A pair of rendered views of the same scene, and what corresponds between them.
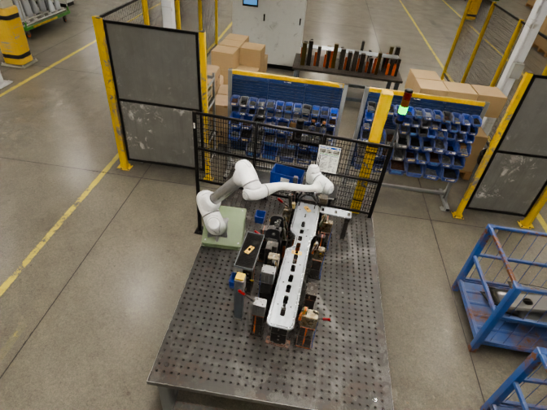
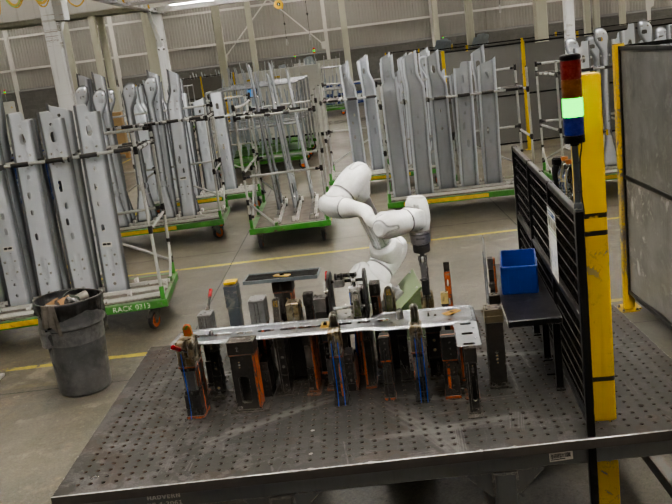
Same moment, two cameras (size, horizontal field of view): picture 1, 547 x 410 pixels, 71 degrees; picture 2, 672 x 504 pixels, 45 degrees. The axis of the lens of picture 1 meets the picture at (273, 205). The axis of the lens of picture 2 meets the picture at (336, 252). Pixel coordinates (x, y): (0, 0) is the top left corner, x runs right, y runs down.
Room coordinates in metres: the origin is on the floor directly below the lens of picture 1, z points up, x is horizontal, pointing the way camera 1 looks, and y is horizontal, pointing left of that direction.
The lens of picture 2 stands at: (2.21, -3.72, 2.17)
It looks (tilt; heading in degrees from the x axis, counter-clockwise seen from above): 13 degrees down; 89
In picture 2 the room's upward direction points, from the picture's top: 7 degrees counter-clockwise
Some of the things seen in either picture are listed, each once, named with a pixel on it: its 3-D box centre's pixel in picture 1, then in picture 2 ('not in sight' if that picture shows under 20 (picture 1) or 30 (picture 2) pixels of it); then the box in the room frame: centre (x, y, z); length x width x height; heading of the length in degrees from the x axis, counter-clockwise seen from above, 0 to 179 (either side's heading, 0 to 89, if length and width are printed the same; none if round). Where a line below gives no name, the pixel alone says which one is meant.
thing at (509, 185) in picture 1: (526, 158); not in sight; (4.20, -2.98, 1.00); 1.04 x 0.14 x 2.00; 86
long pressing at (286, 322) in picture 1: (297, 255); (320, 326); (2.17, -0.23, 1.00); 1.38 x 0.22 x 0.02; 172
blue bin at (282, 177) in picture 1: (286, 176); (518, 270); (3.12, -0.10, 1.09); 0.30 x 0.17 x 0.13; 76
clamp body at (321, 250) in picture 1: (316, 263); (338, 365); (2.23, -0.41, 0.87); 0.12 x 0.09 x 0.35; 82
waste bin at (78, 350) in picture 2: not in sight; (76, 342); (0.35, 2.06, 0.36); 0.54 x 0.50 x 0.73; 86
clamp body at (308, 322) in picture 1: (307, 329); (193, 376); (1.59, -0.33, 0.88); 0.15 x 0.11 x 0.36; 82
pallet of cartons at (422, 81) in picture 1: (439, 124); not in sight; (5.58, -2.42, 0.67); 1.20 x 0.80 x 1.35; 88
